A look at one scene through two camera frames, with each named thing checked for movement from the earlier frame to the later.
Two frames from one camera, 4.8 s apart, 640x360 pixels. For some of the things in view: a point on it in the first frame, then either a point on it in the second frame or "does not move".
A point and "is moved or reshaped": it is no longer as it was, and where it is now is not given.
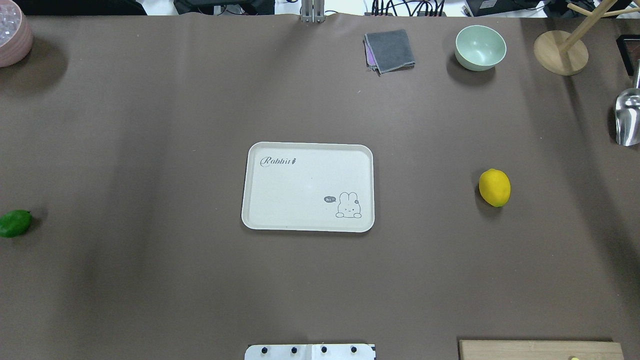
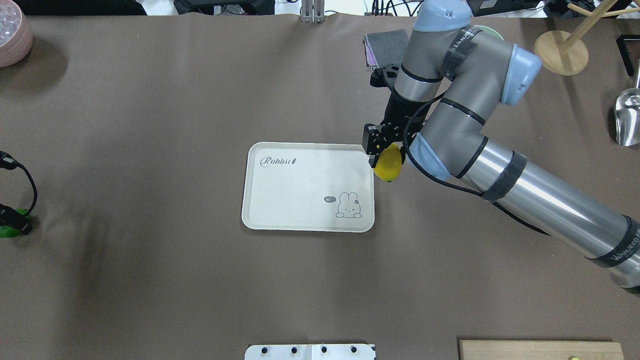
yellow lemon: [494, 187] is moved or reshaped
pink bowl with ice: [16, 35] does not move
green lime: [15, 222] does not move
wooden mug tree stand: [566, 54] does not move
